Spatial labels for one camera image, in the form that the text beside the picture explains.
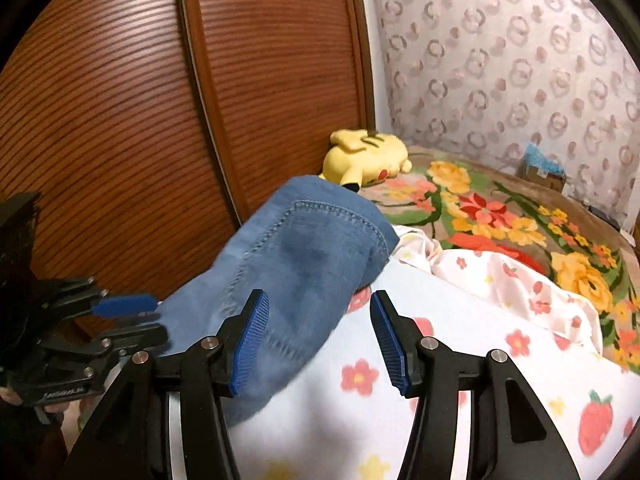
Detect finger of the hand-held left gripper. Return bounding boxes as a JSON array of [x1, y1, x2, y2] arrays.
[[42, 276, 159, 319], [40, 323, 169, 361]]

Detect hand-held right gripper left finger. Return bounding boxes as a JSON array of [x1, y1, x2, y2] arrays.
[[65, 289, 271, 480]]

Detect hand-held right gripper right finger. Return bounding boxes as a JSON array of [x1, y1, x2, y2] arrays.
[[369, 290, 583, 480]]

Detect blue denim pants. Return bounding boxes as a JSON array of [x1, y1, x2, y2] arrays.
[[155, 175, 401, 428]]

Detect person's left forearm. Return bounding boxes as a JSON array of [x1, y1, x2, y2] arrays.
[[0, 405, 68, 480]]

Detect person's left hand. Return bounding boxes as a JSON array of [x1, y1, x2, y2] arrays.
[[0, 385, 68, 426]]

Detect white floral bed sheet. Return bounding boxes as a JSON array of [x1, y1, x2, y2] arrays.
[[77, 225, 633, 480]]

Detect brown flowered blanket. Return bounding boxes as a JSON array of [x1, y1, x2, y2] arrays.
[[357, 146, 640, 376]]

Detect yellow plush toy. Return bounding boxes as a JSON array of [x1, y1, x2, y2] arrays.
[[320, 129, 413, 195]]

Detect wooden louvred wardrobe door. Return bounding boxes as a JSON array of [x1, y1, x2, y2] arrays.
[[175, 0, 376, 221], [0, 0, 241, 341]]

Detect cardboard box with blue bag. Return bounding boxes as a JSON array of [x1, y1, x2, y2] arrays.
[[522, 142, 568, 193]]

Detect ring patterned curtain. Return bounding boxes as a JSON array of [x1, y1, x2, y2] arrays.
[[372, 0, 640, 233]]

